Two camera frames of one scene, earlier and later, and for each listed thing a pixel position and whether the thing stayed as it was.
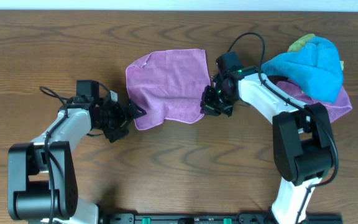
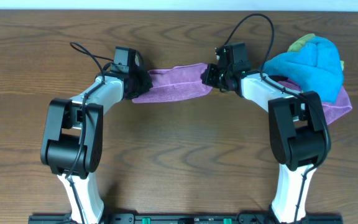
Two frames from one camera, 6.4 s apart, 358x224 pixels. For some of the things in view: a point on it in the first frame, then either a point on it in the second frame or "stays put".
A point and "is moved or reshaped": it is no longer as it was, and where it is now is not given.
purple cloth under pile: (341, 106) stays put
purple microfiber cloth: (168, 84) is moved or reshaped
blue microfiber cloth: (316, 66) stays put
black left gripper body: (122, 117) -> (145, 83)
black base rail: (203, 218) stays put
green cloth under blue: (299, 43) stays put
